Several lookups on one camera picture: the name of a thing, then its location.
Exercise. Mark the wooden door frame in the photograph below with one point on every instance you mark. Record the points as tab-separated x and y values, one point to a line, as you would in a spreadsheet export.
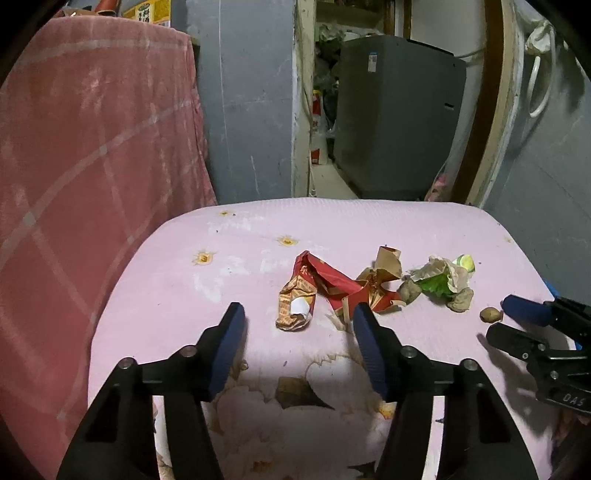
302	92

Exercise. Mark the red snack wrapper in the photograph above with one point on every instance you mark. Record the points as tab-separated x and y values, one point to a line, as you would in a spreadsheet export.
332	277

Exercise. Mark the red checked cloth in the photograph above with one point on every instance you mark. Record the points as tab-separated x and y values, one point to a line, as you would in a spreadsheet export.
92	184

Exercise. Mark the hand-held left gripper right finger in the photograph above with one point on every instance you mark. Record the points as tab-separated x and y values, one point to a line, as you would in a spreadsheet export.
369	350

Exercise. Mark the white and red bag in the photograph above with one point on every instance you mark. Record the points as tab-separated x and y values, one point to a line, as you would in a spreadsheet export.
318	138

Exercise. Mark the green white wrapper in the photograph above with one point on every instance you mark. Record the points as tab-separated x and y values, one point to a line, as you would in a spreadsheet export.
438	277

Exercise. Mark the small brown nut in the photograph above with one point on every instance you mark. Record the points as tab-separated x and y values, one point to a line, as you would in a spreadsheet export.
491	314

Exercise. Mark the brown paper wrapper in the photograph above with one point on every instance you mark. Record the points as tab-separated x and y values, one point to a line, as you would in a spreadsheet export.
388	265

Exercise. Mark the grey washing machine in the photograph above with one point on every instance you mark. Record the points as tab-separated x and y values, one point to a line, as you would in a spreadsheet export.
392	115

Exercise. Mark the cream rubber glove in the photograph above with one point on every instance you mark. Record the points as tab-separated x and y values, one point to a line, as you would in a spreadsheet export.
539	38

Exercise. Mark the large cooking oil bottle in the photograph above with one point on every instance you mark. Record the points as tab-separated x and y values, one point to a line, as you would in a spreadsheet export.
147	11

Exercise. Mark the pink blanket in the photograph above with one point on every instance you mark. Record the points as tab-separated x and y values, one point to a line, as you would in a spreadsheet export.
258	277

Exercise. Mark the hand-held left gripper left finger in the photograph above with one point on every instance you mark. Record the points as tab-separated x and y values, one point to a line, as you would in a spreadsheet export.
226	350

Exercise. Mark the plastic bag clutter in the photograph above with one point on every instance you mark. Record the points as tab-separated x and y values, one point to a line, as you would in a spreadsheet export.
328	55

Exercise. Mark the pink patterned cloth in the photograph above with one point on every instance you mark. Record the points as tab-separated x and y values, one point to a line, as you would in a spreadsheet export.
436	187

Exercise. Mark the brown shell piece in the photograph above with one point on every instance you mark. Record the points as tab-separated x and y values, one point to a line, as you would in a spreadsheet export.
409	290
461	300

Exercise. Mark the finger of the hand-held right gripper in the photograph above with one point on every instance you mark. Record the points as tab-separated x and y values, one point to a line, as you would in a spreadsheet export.
515	341
526	309

